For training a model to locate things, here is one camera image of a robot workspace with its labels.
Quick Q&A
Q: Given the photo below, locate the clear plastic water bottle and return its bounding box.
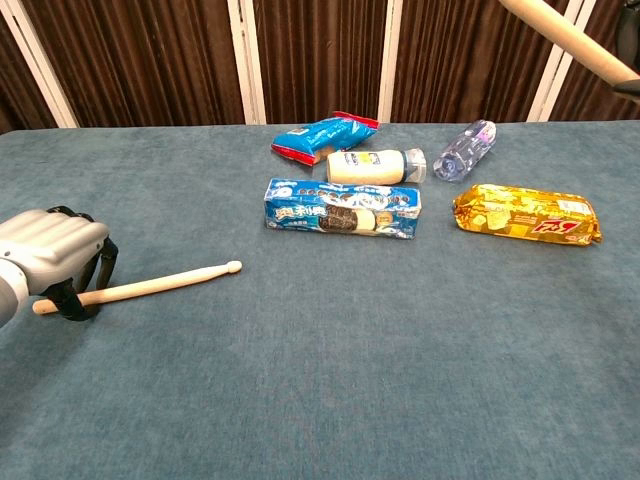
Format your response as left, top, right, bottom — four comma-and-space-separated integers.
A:
432, 119, 498, 182

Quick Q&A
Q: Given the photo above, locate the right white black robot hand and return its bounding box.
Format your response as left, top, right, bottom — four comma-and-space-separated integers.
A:
613, 0, 640, 105

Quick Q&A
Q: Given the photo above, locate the teal blue table mat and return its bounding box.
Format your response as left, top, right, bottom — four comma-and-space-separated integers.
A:
0, 118, 640, 480

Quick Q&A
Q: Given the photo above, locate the dark brown pleated curtain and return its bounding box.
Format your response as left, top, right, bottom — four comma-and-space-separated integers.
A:
0, 19, 57, 135
252, 0, 390, 125
549, 0, 640, 122
22, 0, 246, 129
392, 0, 571, 124

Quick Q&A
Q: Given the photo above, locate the pale wooden drumstick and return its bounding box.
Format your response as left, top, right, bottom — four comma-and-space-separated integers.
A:
499, 0, 640, 86
32, 259, 244, 316

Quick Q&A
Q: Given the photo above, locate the cream drink bottle grey cap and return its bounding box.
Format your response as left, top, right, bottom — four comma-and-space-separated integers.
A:
326, 147, 428, 185

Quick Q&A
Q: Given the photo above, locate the blue red-edged snack bag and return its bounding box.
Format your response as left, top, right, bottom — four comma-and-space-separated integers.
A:
270, 110, 380, 167

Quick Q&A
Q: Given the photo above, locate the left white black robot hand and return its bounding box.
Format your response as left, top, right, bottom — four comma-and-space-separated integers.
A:
0, 205, 120, 322

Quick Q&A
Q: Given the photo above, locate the blue Oreo cookie box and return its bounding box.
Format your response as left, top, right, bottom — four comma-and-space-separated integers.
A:
263, 177, 423, 240

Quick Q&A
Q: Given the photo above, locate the gold foil cracker pack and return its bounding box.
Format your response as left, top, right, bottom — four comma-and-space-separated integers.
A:
452, 183, 604, 248

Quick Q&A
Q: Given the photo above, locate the white screen frame post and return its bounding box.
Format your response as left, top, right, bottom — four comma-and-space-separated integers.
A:
227, 0, 268, 126
377, 0, 405, 124
0, 0, 80, 129
526, 0, 586, 123

